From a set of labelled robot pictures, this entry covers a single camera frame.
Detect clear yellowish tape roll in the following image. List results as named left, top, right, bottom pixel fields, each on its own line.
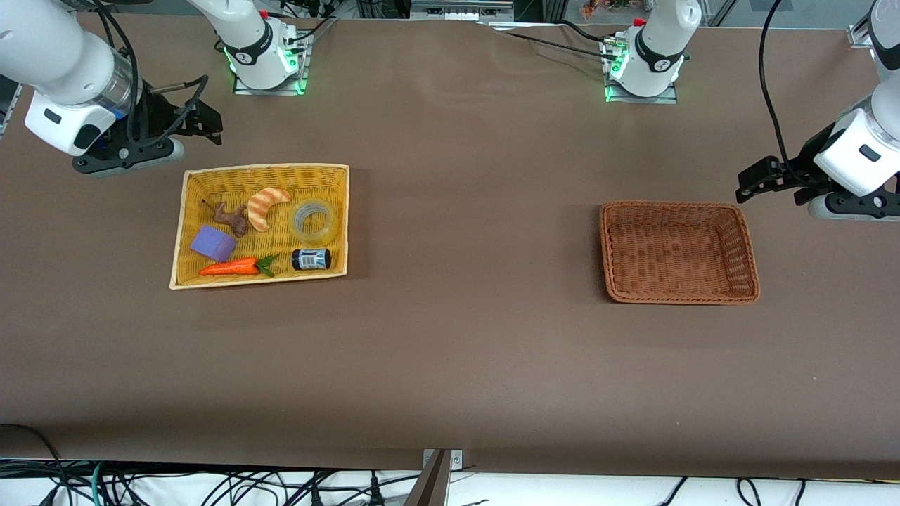
left=291, top=198, right=340, bottom=247

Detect yellow woven basket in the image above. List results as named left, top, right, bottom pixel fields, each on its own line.
left=169, top=163, right=351, bottom=290

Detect brown toy animal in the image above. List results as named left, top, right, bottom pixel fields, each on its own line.
left=202, top=200, right=250, bottom=238

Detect striped toy croissant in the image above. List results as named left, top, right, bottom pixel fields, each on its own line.
left=247, top=188, right=293, bottom=233

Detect brown woven basket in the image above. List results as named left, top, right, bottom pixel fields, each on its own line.
left=599, top=201, right=761, bottom=306

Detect purple foam cube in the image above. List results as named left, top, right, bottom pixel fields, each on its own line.
left=190, top=225, right=238, bottom=264

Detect orange toy carrot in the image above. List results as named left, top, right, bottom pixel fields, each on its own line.
left=199, top=254, right=279, bottom=278

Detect black jar blue label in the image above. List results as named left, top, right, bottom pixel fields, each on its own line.
left=291, top=248, right=332, bottom=271

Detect brown table leg strut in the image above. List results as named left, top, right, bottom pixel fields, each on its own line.
left=404, top=450, right=452, bottom=506

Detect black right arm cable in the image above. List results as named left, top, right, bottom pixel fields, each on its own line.
left=91, top=0, right=210, bottom=150

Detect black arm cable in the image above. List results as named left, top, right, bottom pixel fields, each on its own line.
left=91, top=0, right=210, bottom=150
left=758, top=0, right=811, bottom=186

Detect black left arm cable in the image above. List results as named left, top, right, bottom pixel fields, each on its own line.
left=758, top=0, right=811, bottom=186

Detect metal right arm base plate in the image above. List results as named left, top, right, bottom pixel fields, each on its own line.
left=232, top=30, right=311, bottom=96

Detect black base plug cables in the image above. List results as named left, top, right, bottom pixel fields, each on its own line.
left=264, top=6, right=340, bottom=53

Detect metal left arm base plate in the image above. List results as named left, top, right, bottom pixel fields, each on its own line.
left=602, top=35, right=680, bottom=105

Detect long black table cable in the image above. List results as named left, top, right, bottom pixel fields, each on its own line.
left=489, top=20, right=619, bottom=58

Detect aluminium frame profile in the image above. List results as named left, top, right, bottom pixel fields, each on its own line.
left=410, top=0, right=515, bottom=21

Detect black looping floor cable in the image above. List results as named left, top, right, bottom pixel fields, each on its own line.
left=0, top=423, right=75, bottom=506

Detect metal table edge bracket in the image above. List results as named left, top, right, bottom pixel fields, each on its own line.
left=422, top=448, right=464, bottom=470

